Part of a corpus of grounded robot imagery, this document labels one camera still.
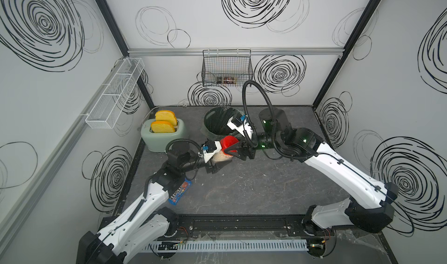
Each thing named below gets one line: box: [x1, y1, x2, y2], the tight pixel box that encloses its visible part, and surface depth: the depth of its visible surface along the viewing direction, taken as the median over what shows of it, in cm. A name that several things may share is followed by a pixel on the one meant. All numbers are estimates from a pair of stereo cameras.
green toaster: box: [140, 118, 187, 152], surface depth 90 cm
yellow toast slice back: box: [154, 109, 177, 127], surface depth 89 cm
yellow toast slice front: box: [150, 120, 176, 134], surface depth 86 cm
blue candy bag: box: [167, 177, 193, 206], surface depth 84 cm
